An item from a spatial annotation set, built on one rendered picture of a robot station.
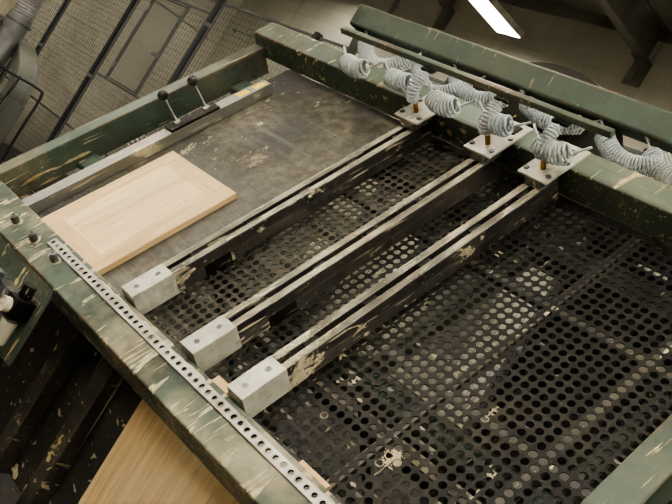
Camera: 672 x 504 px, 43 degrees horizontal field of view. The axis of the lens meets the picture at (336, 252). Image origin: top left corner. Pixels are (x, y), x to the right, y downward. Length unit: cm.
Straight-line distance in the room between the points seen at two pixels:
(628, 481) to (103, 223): 164
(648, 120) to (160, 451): 176
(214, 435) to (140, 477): 52
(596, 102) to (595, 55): 537
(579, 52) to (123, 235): 639
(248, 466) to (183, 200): 106
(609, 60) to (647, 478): 668
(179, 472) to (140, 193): 91
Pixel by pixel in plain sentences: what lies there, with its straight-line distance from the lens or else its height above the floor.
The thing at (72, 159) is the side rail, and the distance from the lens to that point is 305.
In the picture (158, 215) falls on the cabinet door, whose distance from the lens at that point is 257.
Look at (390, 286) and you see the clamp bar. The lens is 208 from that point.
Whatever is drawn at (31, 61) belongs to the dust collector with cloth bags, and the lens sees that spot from 836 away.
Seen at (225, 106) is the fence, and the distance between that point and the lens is 299.
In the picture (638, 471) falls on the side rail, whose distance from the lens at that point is 174.
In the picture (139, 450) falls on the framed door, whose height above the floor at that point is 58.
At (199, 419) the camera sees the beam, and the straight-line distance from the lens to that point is 189.
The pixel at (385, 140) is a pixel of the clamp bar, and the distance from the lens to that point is 260.
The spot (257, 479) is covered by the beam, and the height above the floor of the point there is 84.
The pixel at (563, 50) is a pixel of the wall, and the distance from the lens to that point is 849.
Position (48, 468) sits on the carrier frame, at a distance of 256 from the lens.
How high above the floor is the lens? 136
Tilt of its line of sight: 2 degrees down
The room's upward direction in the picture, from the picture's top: 32 degrees clockwise
